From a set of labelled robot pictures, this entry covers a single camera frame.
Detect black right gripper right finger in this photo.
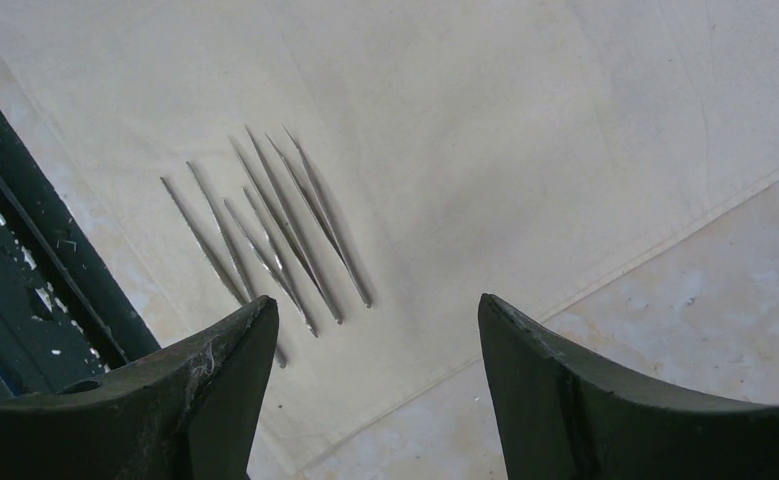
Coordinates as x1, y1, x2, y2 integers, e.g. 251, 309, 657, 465
478, 294, 779, 479

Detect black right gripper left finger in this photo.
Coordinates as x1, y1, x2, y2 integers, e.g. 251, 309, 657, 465
0, 296, 279, 479

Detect steel tweezers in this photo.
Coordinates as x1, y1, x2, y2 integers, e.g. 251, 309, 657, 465
266, 127, 373, 309
159, 161, 256, 305
222, 188, 319, 338
228, 129, 344, 325

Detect cream cloth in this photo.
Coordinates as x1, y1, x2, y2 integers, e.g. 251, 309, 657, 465
0, 1, 779, 479

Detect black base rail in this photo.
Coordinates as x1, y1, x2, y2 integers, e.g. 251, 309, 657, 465
0, 110, 159, 400

